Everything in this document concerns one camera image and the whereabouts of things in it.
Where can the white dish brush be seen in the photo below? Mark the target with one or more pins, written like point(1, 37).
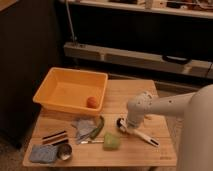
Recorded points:
point(121, 125)

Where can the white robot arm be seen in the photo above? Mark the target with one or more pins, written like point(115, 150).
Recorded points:
point(196, 109)

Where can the orange ball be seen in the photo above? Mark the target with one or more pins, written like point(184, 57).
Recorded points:
point(92, 102)

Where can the orange plastic bin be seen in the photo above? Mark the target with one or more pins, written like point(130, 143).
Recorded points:
point(67, 90)

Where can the green pepper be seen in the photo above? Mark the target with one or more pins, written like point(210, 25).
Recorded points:
point(96, 131)

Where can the grey crumpled cloth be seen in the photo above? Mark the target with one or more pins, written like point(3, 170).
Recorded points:
point(84, 127)

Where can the light green cup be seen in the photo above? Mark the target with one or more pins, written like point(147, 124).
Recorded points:
point(111, 141)

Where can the small silver knife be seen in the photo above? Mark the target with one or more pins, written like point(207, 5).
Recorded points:
point(92, 142)

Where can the dark striped rectangular block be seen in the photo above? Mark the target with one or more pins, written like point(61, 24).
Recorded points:
point(55, 139)

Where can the blue sponge cloth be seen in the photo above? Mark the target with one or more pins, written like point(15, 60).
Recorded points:
point(43, 154)

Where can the metal vertical pole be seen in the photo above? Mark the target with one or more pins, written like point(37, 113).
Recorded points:
point(73, 37)

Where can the wooden shelf board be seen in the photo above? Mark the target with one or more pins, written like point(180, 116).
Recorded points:
point(141, 8)

